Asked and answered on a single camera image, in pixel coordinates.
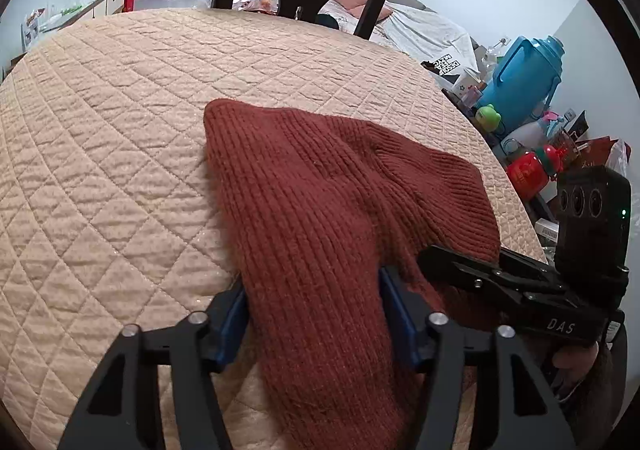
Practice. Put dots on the white round container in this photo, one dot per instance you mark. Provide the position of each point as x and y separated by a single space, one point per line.
522 135

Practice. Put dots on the white low cabinet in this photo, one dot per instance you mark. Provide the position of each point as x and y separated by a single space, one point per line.
107 0

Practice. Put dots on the black bag with white print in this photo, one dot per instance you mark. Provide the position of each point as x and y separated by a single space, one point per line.
445 64

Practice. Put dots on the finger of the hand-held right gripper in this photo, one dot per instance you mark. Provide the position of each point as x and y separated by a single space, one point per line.
465 272
525 264

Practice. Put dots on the green frog toy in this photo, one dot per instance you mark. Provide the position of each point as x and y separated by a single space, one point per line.
487 116

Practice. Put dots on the white carton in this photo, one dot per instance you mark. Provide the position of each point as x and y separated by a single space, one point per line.
465 87

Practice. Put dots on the person's right hand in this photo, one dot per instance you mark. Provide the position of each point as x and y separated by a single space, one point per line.
575 360

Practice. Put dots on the printed paper box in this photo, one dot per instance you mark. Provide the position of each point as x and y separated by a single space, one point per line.
31 27

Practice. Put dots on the crumpled plastic bag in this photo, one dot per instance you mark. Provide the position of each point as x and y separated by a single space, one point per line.
619 157

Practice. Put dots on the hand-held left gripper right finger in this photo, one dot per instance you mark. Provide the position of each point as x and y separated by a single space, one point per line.
400 320

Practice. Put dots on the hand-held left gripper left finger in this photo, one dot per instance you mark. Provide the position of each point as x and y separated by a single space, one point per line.
231 330

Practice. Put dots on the rust red knit sweater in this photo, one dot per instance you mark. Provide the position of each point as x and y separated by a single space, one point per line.
310 205

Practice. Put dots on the red bottle with green cap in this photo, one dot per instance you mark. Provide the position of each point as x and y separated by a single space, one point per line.
525 172

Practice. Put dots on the dark cushion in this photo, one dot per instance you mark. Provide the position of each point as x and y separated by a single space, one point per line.
327 21

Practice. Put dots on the beige quilted tablecloth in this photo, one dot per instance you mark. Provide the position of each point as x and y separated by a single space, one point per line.
125 130

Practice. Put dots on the large blue water jug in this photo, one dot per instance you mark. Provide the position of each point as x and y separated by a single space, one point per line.
520 80

